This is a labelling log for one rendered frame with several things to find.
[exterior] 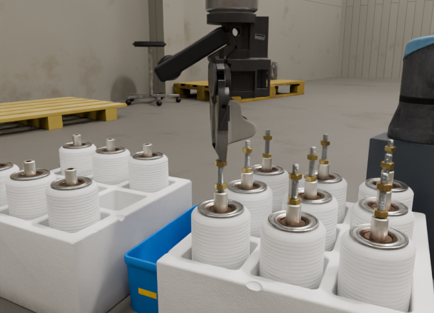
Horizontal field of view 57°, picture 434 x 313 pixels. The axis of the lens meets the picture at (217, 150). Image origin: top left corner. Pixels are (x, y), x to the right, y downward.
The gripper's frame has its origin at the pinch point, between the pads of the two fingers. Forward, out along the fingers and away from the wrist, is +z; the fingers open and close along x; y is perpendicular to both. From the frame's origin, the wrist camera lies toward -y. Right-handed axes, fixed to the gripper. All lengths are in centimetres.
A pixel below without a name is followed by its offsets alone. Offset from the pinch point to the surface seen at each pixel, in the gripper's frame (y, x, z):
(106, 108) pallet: -46, 239, 26
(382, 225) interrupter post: 20.0, -14.1, 7.6
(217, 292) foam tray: -1.2, -8.1, 19.5
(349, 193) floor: 59, 68, 35
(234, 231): 2.1, -4.5, 11.7
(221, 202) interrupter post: 0.6, -1.1, 8.2
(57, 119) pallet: -74, 213, 28
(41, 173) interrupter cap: -33.2, 24.1, 9.6
